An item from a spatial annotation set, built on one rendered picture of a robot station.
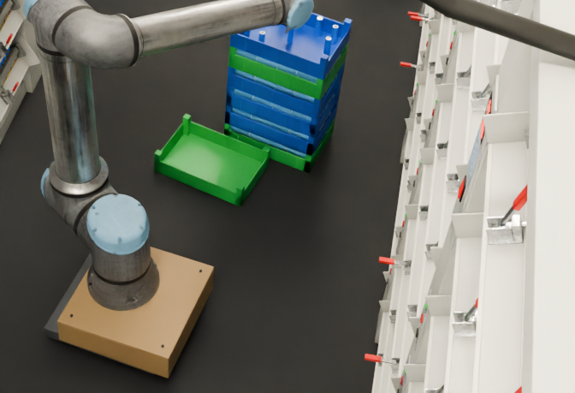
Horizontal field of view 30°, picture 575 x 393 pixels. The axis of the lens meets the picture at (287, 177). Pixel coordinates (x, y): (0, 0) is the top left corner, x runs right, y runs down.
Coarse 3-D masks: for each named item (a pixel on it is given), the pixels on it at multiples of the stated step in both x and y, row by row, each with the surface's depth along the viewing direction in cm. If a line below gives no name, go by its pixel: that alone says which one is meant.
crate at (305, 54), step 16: (256, 32) 319; (272, 32) 320; (304, 32) 321; (240, 48) 313; (256, 48) 311; (272, 48) 308; (288, 48) 315; (304, 48) 316; (320, 48) 317; (336, 48) 310; (288, 64) 310; (304, 64) 307; (320, 64) 304
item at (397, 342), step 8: (408, 208) 255; (416, 208) 254; (408, 216) 257; (416, 216) 256; (408, 224) 256; (408, 232) 254; (408, 240) 253; (408, 248) 251; (408, 256) 249; (400, 280) 245; (408, 280) 244; (400, 288) 243; (400, 296) 242; (400, 304) 240; (400, 312) 239; (400, 320) 237; (400, 328) 235; (400, 336) 234; (400, 344) 232; (392, 352) 232; (392, 376) 227; (392, 384) 226; (392, 392) 224
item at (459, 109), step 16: (464, 32) 214; (464, 48) 210; (464, 64) 207; (464, 80) 201; (464, 96) 201; (464, 112) 198; (464, 128) 195; (448, 144) 193; (464, 144) 192; (448, 160) 190; (448, 176) 185; (448, 192) 184; (448, 208) 182; (448, 224) 179
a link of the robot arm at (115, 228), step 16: (96, 208) 266; (112, 208) 266; (128, 208) 267; (80, 224) 269; (96, 224) 263; (112, 224) 263; (128, 224) 264; (144, 224) 265; (80, 240) 273; (96, 240) 263; (112, 240) 261; (128, 240) 262; (144, 240) 267; (96, 256) 268; (112, 256) 265; (128, 256) 266; (144, 256) 271; (112, 272) 270; (128, 272) 271
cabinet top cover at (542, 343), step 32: (544, 0) 118; (544, 64) 111; (544, 96) 107; (544, 128) 104; (544, 160) 101; (544, 192) 99; (544, 224) 96; (544, 256) 94; (544, 288) 91; (544, 320) 89; (544, 352) 87; (544, 384) 85
